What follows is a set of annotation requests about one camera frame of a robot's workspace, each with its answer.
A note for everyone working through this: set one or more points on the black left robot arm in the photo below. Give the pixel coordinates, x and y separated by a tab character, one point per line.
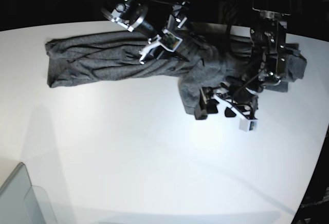
263	65

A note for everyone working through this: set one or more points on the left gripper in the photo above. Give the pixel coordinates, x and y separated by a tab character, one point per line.
238	96

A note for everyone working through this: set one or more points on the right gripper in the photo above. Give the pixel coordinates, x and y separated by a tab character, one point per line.
178	30

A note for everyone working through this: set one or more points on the grey tray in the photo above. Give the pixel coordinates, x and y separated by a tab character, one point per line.
23	202

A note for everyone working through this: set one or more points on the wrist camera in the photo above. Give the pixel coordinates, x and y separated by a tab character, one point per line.
170	41
248	125

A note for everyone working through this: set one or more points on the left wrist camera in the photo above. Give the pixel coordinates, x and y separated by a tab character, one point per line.
248	125

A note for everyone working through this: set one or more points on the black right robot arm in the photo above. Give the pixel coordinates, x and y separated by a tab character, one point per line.
164	22

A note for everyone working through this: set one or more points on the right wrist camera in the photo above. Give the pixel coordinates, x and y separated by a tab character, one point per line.
170	41

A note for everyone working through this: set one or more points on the grey t-shirt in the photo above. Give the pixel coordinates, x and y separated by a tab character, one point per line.
114	56

